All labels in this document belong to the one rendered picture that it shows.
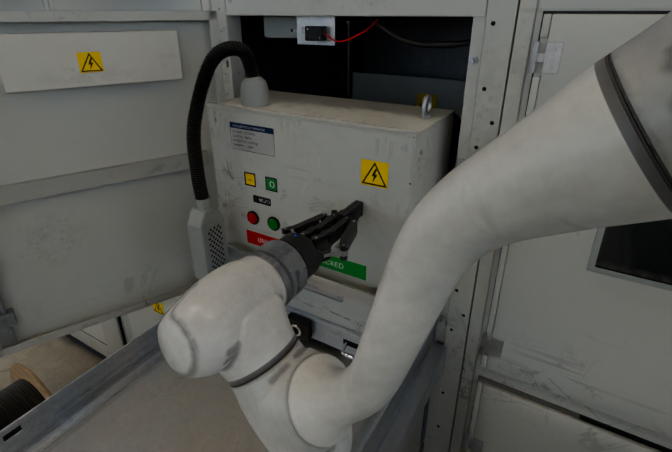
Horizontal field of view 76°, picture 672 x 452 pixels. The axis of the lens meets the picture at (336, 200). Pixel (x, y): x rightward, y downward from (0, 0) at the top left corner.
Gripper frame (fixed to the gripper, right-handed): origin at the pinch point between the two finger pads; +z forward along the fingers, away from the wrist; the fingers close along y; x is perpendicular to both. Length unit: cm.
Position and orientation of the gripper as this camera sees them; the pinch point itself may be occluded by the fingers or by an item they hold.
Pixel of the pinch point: (350, 214)
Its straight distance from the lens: 80.6
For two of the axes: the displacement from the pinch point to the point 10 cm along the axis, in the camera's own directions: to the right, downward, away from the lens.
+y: 8.6, 2.0, -4.6
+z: 5.1, -3.5, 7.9
